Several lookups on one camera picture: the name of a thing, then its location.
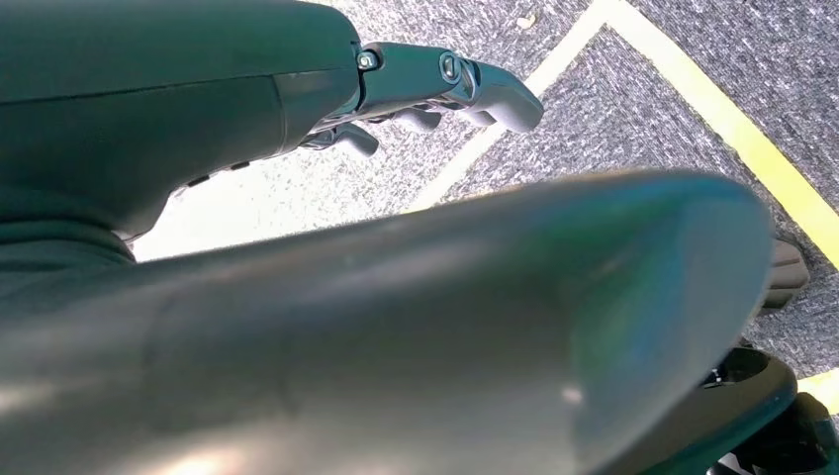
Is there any yellow floor tape square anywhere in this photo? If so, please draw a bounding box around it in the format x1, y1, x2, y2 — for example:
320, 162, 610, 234
405, 0, 839, 416

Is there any black robot left foot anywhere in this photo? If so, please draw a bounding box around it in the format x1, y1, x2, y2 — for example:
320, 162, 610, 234
759, 237, 811, 316

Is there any black robot left leg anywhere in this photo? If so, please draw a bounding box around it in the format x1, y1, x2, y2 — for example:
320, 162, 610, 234
638, 345, 839, 475

